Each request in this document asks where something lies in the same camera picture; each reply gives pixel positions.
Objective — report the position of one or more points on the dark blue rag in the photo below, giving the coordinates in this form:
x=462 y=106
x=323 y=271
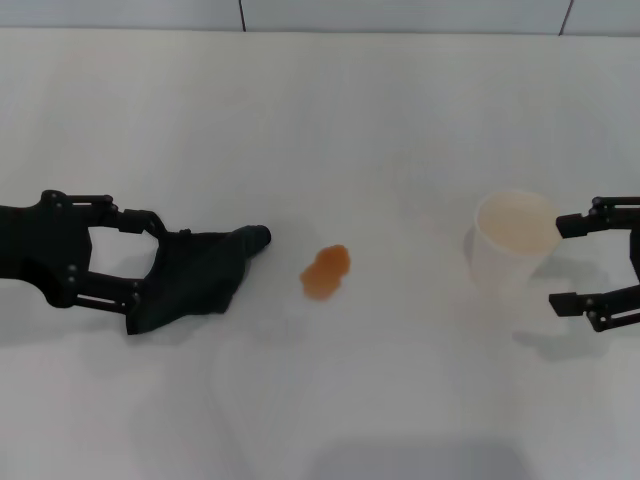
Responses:
x=200 y=275

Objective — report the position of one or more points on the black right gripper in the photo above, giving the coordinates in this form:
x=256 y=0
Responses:
x=635 y=260

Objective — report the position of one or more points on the white paper cup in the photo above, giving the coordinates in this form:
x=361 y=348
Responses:
x=500 y=270

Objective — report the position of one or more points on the orange liquid stain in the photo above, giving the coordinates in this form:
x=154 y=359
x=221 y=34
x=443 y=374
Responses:
x=325 y=272

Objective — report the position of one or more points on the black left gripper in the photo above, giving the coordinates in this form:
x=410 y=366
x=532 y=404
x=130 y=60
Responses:
x=45 y=245

